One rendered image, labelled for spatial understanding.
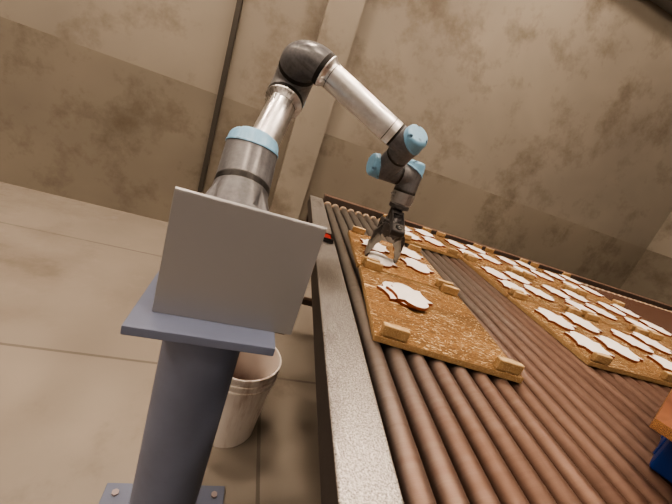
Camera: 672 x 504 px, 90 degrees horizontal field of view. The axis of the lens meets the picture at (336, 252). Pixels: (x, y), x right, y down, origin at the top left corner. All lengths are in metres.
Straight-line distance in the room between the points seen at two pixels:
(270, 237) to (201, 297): 0.18
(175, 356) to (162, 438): 0.22
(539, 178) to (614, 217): 1.40
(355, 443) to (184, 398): 0.44
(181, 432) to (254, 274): 0.42
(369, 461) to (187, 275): 0.43
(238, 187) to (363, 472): 0.51
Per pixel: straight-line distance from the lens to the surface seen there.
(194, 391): 0.83
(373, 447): 0.53
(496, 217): 4.52
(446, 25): 3.97
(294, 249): 0.64
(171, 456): 0.97
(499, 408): 0.77
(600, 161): 5.29
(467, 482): 0.58
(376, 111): 1.02
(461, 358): 0.80
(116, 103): 3.69
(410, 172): 1.15
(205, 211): 0.63
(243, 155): 0.73
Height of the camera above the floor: 1.27
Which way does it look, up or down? 17 degrees down
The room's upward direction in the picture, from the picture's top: 20 degrees clockwise
